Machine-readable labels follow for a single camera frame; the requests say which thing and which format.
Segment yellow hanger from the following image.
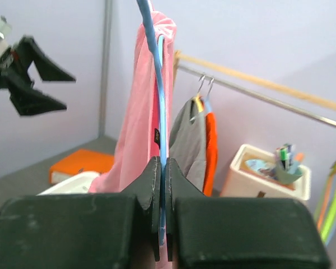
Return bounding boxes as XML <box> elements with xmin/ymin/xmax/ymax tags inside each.
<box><xmin>190</xmin><ymin>73</ymin><xmax>206</xmax><ymax>123</ymax></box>

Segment orange binder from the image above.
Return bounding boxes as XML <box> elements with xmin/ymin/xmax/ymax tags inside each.
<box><xmin>49</xmin><ymin>149</ymin><xmax>114</xmax><ymax>184</ymax></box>

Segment light blue wire hanger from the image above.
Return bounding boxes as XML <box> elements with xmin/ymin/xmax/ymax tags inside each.
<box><xmin>137</xmin><ymin>0</ymin><xmax>167</xmax><ymax>245</ymax></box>

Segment grey sweatshirt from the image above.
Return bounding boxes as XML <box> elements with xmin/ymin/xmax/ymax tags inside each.
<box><xmin>169</xmin><ymin>99</ymin><xmax>207</xmax><ymax>191</ymax></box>

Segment orange garment on rack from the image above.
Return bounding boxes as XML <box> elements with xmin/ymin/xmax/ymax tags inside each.
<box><xmin>203</xmin><ymin>112</ymin><xmax>218</xmax><ymax>197</ymax></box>

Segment white drawer unit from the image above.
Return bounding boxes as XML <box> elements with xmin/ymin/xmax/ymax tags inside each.
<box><xmin>220</xmin><ymin>144</ymin><xmax>311</xmax><ymax>204</ymax></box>

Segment pink t shirt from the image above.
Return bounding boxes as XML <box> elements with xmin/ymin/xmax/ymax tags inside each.
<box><xmin>89</xmin><ymin>11</ymin><xmax>176</xmax><ymax>193</ymax></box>

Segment picture card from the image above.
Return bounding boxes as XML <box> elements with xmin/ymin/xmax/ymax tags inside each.
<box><xmin>240</xmin><ymin>159</ymin><xmax>276</xmax><ymax>180</ymax></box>

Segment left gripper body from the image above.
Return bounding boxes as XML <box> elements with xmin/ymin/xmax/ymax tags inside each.
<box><xmin>0</xmin><ymin>41</ymin><xmax>34</xmax><ymax>89</ymax></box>

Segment green pen cup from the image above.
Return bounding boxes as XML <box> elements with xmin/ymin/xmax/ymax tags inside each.
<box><xmin>275</xmin><ymin>161</ymin><xmax>303</xmax><ymax>185</ymax></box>

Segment white laundry basket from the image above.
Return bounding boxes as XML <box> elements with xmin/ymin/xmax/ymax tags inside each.
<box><xmin>38</xmin><ymin>171</ymin><xmax>100</xmax><ymax>196</ymax></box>

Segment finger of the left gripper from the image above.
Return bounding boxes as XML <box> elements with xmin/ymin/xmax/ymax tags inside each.
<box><xmin>25</xmin><ymin>36</ymin><xmax>76</xmax><ymax>82</ymax></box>
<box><xmin>9</xmin><ymin>84</ymin><xmax>67</xmax><ymax>116</ymax></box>

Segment wooden clothes rack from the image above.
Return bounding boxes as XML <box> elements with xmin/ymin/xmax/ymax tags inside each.
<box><xmin>174</xmin><ymin>50</ymin><xmax>336</xmax><ymax>128</ymax></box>

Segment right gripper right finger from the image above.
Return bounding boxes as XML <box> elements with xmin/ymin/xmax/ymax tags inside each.
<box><xmin>165</xmin><ymin>158</ymin><xmax>207</xmax><ymax>262</ymax></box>

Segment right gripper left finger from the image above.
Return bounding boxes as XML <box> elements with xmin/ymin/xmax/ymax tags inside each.
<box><xmin>122</xmin><ymin>156</ymin><xmax>161</xmax><ymax>262</ymax></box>

